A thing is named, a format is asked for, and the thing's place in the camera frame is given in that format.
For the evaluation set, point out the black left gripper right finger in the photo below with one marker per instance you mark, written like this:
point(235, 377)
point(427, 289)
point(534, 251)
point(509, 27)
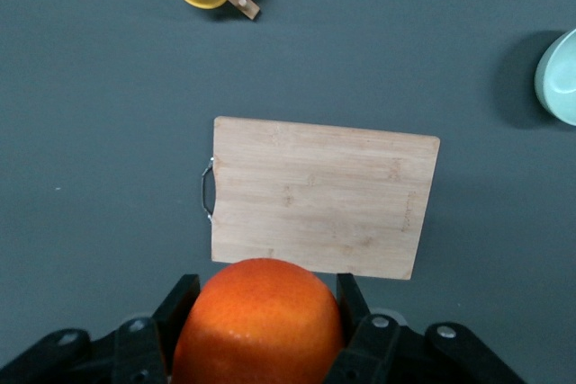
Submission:
point(396, 352)

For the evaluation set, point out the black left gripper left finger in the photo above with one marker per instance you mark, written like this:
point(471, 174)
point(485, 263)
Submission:
point(112, 352)

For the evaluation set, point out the orange fruit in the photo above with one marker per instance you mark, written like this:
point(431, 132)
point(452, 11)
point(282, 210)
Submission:
point(256, 325)

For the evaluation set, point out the wooden cutting board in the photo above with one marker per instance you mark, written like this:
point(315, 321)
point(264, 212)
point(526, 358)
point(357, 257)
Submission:
point(324, 195)

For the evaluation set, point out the pale green bowl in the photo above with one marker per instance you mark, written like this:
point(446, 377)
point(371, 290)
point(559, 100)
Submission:
point(560, 80)

